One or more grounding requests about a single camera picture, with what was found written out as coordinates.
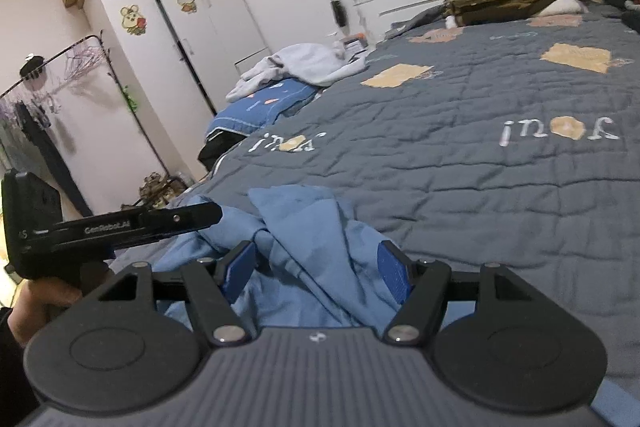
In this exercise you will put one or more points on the white wardrobe with stickers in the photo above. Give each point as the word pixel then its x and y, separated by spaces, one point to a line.
pixel 178 60

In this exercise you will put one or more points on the blue shirt garment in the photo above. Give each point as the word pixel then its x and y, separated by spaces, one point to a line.
pixel 318 265

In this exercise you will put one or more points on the white bottle on nightstand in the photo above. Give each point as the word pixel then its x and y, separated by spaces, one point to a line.
pixel 339 50

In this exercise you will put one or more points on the blue patterned pillow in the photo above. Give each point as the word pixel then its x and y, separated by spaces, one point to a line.
pixel 263 107

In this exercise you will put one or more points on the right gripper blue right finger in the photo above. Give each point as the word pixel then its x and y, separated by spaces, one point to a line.
pixel 419 288

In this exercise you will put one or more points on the grey quilted bedspread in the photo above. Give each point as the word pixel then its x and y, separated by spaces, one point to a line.
pixel 515 143

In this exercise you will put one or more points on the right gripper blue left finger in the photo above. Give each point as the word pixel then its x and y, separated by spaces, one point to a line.
pixel 212 286

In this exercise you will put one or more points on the black clothes rack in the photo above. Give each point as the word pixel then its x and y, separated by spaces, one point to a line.
pixel 72 122

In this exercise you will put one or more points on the person left hand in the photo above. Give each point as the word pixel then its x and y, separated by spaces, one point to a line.
pixel 32 308

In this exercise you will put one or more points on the person left forearm black sleeve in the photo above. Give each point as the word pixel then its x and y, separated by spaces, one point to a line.
pixel 17 398

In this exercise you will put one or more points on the light grey hoodie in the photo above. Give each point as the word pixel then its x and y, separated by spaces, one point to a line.
pixel 311 63

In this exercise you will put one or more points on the black wall mounted device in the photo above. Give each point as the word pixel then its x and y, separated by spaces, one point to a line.
pixel 339 14

